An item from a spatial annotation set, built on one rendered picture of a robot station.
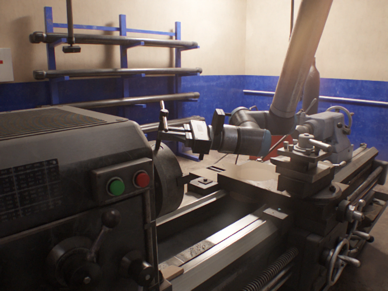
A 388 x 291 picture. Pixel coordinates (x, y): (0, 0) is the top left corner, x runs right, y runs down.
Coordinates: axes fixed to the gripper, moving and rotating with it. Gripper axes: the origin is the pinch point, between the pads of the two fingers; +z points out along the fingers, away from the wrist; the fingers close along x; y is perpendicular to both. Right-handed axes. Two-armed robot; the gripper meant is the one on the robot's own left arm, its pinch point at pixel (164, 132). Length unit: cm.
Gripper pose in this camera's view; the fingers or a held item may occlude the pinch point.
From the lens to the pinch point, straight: 88.4
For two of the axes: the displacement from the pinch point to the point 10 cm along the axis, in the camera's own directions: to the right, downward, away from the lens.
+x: -1.3, -5.0, 8.6
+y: -1.8, 8.6, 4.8
